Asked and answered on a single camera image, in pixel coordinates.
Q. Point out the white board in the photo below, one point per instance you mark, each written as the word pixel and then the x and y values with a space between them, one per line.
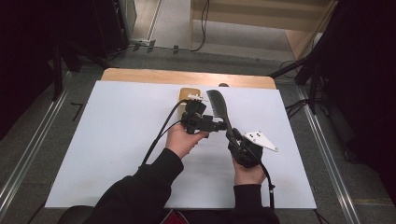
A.
pixel 118 124

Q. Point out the dark round table grommet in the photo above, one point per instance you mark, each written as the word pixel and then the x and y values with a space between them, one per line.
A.
pixel 223 85

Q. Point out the person's left hand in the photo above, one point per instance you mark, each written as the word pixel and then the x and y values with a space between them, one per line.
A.
pixel 182 141

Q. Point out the metal floor rail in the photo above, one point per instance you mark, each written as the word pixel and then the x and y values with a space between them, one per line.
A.
pixel 34 146
pixel 327 158

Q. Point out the white power strip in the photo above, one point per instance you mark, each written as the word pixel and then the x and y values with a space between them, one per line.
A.
pixel 141 42

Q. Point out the light wooden shelf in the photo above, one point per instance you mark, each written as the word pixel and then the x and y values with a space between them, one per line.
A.
pixel 249 21

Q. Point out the person's red garment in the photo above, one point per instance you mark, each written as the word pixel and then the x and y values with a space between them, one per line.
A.
pixel 174 217

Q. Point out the black metal stand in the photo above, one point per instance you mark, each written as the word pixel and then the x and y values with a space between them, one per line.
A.
pixel 314 74
pixel 57 74

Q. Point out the person's right hand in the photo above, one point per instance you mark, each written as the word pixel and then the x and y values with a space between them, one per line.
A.
pixel 249 175

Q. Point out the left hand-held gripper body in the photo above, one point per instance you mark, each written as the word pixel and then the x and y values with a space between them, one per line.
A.
pixel 194 116

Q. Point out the cream square cup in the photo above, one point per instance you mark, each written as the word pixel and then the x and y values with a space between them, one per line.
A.
pixel 187 92

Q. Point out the black comb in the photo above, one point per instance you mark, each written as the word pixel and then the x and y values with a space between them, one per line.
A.
pixel 218 104

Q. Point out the person's dark trousers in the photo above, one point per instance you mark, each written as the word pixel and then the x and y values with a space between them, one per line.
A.
pixel 74 216

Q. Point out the wooden table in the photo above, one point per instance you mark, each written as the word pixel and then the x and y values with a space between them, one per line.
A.
pixel 155 75

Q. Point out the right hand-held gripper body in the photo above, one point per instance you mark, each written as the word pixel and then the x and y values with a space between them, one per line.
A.
pixel 249 149

